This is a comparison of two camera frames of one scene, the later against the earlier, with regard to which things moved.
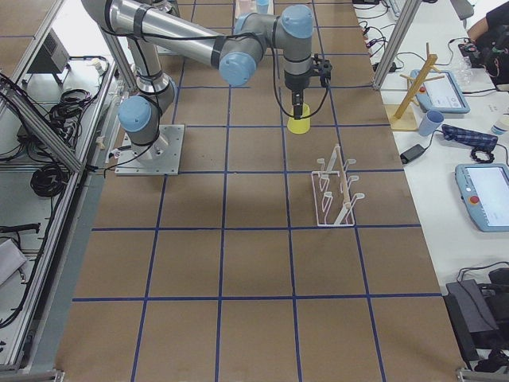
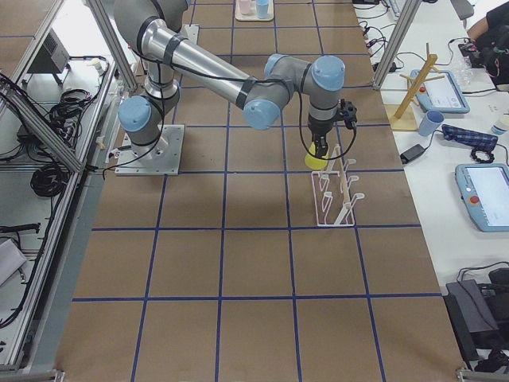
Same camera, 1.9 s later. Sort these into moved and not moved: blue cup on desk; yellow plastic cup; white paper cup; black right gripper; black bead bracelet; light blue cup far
Moved: yellow plastic cup; black right gripper
Not moved: blue cup on desk; white paper cup; black bead bracelet; light blue cup far
